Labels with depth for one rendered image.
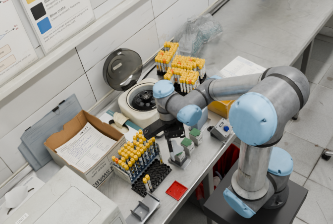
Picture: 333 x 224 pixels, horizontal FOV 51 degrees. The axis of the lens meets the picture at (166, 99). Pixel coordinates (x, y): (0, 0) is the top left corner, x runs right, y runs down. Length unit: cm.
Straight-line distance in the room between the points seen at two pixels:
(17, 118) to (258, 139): 107
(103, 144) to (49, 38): 53
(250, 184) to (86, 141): 86
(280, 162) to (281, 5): 149
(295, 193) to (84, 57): 108
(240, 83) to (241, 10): 144
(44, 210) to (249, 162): 68
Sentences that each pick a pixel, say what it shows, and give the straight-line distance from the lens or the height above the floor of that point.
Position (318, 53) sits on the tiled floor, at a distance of 355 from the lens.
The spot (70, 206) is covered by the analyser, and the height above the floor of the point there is 117.
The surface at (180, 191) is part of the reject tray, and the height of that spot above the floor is 88.
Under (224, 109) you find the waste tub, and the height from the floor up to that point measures 94.
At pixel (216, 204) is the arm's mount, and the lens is 138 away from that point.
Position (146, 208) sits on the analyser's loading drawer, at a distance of 142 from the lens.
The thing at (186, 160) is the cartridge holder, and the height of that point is 89.
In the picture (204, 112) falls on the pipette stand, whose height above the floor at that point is 95.
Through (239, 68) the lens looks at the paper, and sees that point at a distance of 195.
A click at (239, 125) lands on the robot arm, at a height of 152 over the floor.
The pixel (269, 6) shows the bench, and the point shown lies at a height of 88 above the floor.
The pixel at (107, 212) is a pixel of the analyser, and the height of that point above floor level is 117.
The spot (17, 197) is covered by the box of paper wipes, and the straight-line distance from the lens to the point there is 161.
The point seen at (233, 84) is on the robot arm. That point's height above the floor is 143.
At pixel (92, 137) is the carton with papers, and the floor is 94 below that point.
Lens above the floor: 217
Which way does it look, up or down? 45 degrees down
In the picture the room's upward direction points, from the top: 11 degrees counter-clockwise
